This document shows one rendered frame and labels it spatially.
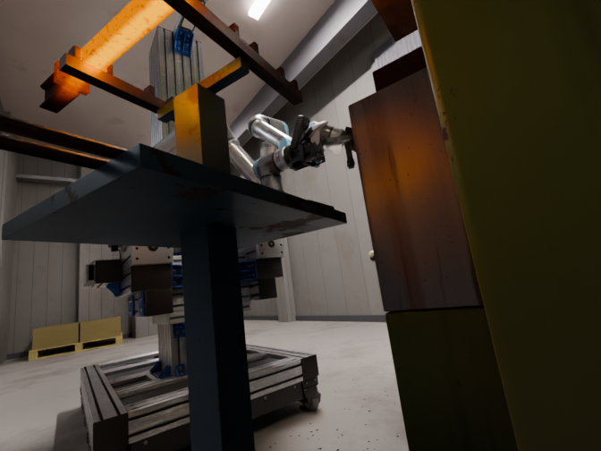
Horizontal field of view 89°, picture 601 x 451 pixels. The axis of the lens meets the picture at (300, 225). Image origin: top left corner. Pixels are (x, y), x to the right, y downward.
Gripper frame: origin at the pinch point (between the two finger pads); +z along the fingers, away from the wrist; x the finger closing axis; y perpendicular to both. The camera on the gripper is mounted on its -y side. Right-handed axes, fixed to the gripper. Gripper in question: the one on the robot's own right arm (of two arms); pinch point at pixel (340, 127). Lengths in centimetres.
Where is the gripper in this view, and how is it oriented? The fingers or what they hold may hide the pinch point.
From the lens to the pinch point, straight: 99.4
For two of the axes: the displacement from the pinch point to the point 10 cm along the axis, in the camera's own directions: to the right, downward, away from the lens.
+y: 1.2, 9.7, -1.9
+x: -5.9, -0.9, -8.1
